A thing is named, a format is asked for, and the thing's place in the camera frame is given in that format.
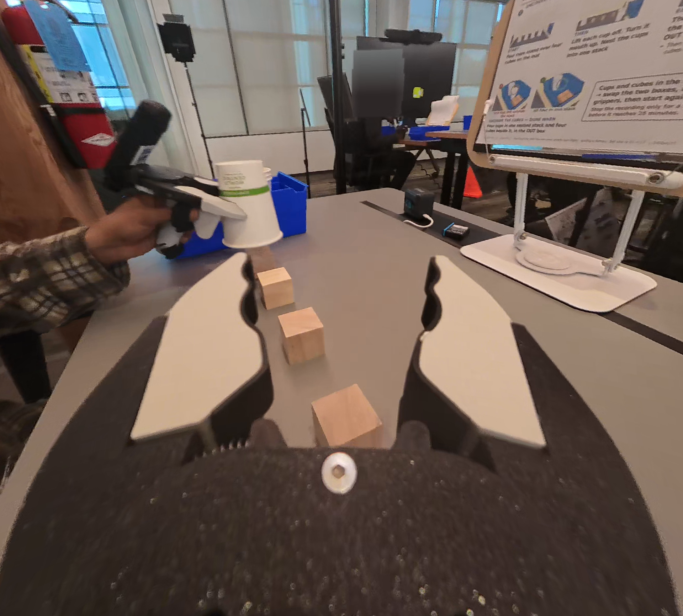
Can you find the wooden cube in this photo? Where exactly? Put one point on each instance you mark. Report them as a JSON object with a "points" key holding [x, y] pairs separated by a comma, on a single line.
{"points": [[276, 288], [301, 336], [262, 260], [347, 418]]}

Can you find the white instruction sheet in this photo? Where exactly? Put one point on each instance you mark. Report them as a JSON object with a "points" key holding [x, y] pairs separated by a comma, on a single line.
{"points": [[587, 51]]}

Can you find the blue plastic bin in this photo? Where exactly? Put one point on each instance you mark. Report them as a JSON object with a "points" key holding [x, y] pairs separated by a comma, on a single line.
{"points": [[291, 211]]}

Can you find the person's left hand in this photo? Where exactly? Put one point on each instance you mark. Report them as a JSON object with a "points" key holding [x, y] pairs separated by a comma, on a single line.
{"points": [[128, 229]]}

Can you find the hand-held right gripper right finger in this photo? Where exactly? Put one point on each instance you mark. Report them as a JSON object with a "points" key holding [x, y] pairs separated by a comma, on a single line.
{"points": [[475, 365]]}

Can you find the orange traffic cone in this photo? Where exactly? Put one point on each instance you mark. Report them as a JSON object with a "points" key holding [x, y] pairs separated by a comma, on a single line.
{"points": [[472, 184]]}

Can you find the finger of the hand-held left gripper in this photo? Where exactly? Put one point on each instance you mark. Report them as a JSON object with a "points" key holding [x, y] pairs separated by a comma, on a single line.
{"points": [[219, 204], [207, 225]]}

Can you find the black battery charger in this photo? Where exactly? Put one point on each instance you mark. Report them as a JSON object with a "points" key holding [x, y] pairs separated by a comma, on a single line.
{"points": [[418, 203]]}

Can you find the black webcam bar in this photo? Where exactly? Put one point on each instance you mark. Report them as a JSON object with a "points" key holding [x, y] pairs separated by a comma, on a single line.
{"points": [[413, 36]]}

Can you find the black monitor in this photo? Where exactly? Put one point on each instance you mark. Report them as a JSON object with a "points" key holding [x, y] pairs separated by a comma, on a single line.
{"points": [[432, 77]]}

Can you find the person's left forearm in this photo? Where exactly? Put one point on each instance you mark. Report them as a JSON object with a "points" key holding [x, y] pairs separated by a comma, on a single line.
{"points": [[53, 280]]}

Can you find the white paper stack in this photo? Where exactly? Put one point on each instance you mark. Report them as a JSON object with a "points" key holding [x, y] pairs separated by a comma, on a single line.
{"points": [[444, 110]]}

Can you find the wooden-top desk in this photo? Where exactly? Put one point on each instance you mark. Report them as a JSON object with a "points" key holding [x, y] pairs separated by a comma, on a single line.
{"points": [[448, 139]]}

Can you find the wooden pillar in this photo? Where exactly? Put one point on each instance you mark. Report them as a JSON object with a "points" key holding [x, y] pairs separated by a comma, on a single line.
{"points": [[32, 189]]}

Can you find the blue plastic tray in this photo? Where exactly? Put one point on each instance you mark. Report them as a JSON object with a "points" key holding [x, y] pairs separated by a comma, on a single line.
{"points": [[427, 132], [392, 130]]}

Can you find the person in plaid shirt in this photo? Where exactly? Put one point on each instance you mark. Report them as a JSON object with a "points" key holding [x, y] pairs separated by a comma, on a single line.
{"points": [[18, 434]]}

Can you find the black studio light panel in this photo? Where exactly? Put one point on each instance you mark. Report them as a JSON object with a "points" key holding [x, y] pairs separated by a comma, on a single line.
{"points": [[176, 39]]}

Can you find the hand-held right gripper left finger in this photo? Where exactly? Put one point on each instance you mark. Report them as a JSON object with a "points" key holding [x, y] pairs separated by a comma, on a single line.
{"points": [[203, 360]]}

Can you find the small black battery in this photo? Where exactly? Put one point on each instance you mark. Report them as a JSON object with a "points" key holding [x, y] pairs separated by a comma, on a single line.
{"points": [[457, 231]]}

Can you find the red fire extinguisher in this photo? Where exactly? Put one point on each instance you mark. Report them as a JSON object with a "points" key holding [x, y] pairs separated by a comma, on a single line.
{"points": [[85, 131]]}

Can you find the blue extinguisher tag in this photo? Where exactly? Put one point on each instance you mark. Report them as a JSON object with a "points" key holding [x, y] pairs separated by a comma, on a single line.
{"points": [[56, 35]]}

